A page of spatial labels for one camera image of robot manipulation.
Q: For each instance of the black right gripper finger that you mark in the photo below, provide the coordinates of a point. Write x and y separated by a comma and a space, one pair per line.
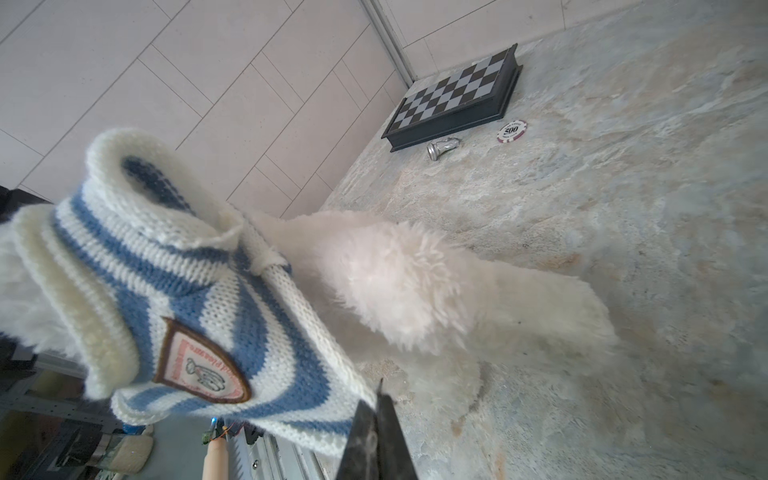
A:
376, 448

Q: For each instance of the white plush teddy bear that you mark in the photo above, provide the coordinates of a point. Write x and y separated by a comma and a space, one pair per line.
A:
398, 291

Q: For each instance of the blue white striped knit sweater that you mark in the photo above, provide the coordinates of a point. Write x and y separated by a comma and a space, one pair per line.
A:
173, 303

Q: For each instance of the small silver metal jar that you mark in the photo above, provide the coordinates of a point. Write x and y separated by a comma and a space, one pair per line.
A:
437, 148

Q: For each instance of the purple white poker chip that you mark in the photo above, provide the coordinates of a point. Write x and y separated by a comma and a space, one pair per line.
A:
512, 131

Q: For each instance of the folded black chess board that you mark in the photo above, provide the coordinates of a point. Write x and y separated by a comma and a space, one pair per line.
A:
475, 95

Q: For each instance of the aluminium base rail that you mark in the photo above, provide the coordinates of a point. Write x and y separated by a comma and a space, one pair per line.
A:
271, 458

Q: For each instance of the beige wooden handle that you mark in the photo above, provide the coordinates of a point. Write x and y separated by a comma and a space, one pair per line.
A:
216, 462

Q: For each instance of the aluminium corner frame post left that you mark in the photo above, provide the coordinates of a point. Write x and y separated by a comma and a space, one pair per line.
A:
385, 31

